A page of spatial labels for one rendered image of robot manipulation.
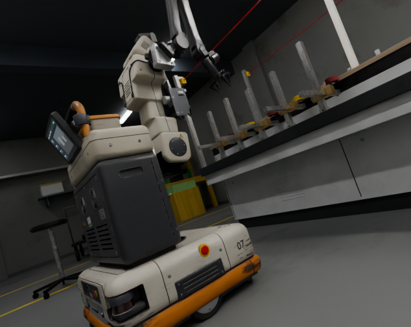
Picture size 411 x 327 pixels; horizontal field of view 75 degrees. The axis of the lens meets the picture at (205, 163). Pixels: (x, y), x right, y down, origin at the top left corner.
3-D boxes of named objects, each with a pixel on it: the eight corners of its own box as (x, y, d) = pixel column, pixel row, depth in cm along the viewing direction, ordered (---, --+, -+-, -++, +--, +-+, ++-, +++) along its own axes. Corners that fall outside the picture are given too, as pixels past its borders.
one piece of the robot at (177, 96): (171, 115, 137) (159, 77, 139) (150, 134, 158) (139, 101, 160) (196, 113, 146) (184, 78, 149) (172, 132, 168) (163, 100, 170)
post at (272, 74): (295, 135, 179) (271, 70, 184) (291, 137, 181) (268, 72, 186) (298, 134, 181) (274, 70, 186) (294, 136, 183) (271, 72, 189)
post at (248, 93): (268, 146, 198) (247, 87, 203) (264, 148, 201) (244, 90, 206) (270, 146, 200) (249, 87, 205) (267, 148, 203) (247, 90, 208)
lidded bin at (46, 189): (63, 194, 727) (60, 183, 730) (65, 191, 693) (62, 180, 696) (41, 199, 695) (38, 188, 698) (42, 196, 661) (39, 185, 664)
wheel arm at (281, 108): (268, 111, 162) (266, 105, 162) (264, 114, 165) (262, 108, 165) (306, 108, 189) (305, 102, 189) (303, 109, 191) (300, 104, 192)
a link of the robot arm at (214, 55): (190, 56, 152) (198, 47, 145) (201, 48, 159) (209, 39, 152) (203, 73, 154) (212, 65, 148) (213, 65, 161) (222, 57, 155)
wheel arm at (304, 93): (305, 96, 142) (302, 89, 143) (299, 99, 145) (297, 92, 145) (341, 95, 169) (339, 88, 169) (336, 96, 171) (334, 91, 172)
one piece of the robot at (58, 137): (91, 154, 105) (50, 108, 101) (74, 176, 132) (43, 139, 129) (113, 140, 111) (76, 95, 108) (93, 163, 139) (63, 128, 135)
